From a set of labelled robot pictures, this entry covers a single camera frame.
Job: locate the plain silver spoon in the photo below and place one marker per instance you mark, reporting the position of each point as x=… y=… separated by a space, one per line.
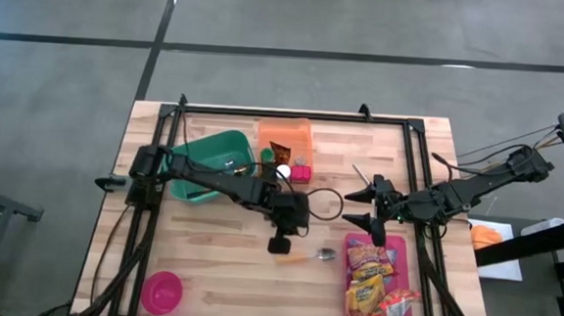
x=359 y=172

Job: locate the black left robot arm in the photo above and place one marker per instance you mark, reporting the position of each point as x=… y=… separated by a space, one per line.
x=212 y=180

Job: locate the pink plastic tray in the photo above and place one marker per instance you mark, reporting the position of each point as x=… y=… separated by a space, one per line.
x=402 y=278

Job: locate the black aluminium table frame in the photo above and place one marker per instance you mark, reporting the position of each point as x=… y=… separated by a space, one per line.
x=265 y=114

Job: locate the pink plastic bowl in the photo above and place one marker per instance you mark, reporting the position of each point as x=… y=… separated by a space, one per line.
x=162 y=293

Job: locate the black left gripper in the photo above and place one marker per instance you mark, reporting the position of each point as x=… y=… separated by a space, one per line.
x=288 y=212

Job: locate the green plastic bin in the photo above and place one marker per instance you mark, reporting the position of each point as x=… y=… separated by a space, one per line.
x=214 y=146

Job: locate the white plastic container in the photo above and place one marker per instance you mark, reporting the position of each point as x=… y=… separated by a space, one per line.
x=545 y=225

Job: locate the green spice jar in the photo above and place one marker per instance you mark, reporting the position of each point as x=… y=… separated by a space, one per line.
x=266 y=154

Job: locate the orange translucent plastic bin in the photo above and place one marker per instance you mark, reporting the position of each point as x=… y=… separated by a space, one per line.
x=283 y=131

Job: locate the bagel seasoning jar white lid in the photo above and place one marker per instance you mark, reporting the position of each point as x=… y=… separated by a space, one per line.
x=283 y=171

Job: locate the brown food pouch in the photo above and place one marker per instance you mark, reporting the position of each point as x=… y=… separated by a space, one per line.
x=281 y=153

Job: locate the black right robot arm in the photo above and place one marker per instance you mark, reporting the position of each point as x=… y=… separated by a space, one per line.
x=481 y=185

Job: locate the white paper sheet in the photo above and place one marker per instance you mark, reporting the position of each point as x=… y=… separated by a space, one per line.
x=501 y=269

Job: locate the orange yellow snack packet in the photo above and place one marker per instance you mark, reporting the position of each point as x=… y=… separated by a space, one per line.
x=366 y=258

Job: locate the orange cloth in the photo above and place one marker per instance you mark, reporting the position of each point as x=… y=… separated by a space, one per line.
x=485 y=237

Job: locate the white ramen packet blue edge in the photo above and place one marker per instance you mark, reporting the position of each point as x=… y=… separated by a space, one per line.
x=390 y=255

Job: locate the small glass jar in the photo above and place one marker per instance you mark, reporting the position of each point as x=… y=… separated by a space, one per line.
x=301 y=160

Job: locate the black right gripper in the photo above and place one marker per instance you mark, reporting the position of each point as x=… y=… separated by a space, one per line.
x=404 y=207

